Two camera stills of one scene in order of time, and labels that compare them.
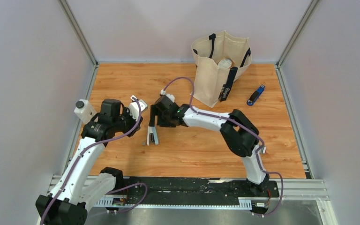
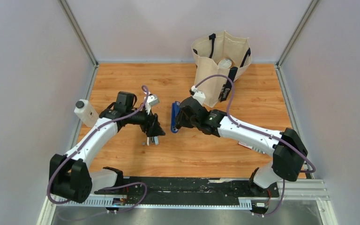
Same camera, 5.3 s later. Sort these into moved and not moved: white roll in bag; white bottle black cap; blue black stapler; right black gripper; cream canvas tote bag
Moved: blue black stapler; right black gripper
Not moved: white bottle black cap; cream canvas tote bag; white roll in bag
